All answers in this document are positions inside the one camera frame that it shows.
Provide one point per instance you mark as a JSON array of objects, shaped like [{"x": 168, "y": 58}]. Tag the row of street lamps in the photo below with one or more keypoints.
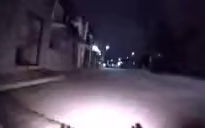
[{"x": 106, "y": 53}]

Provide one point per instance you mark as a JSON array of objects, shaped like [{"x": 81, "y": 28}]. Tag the robot's own part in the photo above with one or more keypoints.
[
  {"x": 136, "y": 126},
  {"x": 65, "y": 126}
]

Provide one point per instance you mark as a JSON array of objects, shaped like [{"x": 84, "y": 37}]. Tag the dark trees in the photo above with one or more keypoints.
[{"x": 180, "y": 40}]

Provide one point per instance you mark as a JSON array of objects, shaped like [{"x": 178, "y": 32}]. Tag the raised pavement with kerb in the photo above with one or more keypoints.
[{"x": 23, "y": 81}]

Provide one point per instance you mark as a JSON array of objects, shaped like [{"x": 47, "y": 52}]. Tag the grey asphalt road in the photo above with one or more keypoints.
[{"x": 116, "y": 90}]

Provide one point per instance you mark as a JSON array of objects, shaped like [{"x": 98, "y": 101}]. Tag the row of buildings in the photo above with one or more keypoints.
[{"x": 40, "y": 40}]

